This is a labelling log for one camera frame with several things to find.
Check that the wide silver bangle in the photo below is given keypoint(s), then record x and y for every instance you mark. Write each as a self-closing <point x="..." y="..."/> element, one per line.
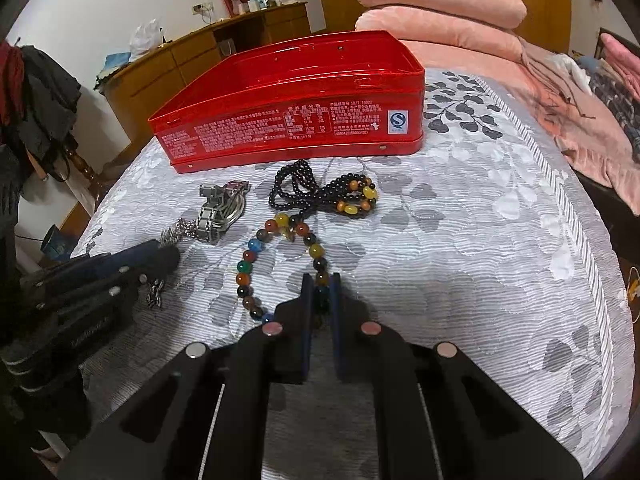
<point x="236" y="210"/>

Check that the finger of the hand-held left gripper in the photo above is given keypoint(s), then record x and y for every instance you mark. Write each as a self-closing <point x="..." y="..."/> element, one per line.
<point x="140" y="257"/>
<point x="100" y="297"/>

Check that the white plastic bag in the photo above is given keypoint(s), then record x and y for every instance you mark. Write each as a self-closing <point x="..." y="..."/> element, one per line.
<point x="146" y="36"/>

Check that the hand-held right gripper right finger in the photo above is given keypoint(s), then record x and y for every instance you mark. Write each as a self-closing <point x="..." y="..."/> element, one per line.
<point x="336" y="320"/>

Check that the blue cloth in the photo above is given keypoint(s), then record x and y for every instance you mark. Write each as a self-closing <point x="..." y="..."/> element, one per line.
<point x="115" y="67"/>

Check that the pink bed sheet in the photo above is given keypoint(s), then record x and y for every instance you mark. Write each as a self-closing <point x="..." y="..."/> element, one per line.
<point x="590" y="140"/>

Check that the wooden coat rack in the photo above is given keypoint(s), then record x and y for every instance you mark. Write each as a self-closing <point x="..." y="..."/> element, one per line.
<point x="87" y="172"/>

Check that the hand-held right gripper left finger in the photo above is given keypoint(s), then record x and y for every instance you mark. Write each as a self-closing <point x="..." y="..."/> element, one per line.
<point x="306" y="310"/>

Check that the metal link watch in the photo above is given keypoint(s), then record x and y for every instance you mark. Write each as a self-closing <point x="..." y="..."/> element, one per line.
<point x="207" y="220"/>

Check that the white cloth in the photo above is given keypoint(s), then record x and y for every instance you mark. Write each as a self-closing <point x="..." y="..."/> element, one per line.
<point x="567" y="67"/>

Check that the wall socket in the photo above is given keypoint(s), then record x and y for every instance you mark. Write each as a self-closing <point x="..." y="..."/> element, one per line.
<point x="202" y="8"/>

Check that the red scarf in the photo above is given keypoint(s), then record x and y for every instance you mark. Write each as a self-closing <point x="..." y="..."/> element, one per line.
<point x="10" y="72"/>

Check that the blue patterned pot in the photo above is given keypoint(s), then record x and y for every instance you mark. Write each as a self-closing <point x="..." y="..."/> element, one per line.
<point x="56" y="244"/>

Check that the dark hanging jacket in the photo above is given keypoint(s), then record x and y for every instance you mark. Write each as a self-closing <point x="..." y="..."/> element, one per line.
<point x="45" y="95"/>

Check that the beige cloth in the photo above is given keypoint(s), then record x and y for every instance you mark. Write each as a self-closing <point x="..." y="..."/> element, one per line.
<point x="545" y="85"/>

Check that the wooden desk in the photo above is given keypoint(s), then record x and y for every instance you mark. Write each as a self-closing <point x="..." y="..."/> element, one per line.
<point x="170" y="75"/>

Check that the red tin box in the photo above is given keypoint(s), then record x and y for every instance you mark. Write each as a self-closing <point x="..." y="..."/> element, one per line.
<point x="280" y="110"/>

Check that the dark wooden headboard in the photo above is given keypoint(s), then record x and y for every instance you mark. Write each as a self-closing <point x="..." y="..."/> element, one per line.
<point x="607" y="40"/>

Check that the small silver pendant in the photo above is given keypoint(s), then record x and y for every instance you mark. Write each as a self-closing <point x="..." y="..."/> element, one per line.
<point x="156" y="294"/>

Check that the plaid folded clothing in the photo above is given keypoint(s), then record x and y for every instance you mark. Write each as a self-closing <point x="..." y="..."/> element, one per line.
<point x="622" y="105"/>

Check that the grey paper bag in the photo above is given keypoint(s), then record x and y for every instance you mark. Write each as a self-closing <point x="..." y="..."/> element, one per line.
<point x="226" y="47"/>

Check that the pink folded blanket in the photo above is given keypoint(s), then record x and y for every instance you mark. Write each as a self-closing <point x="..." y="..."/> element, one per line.
<point x="622" y="52"/>

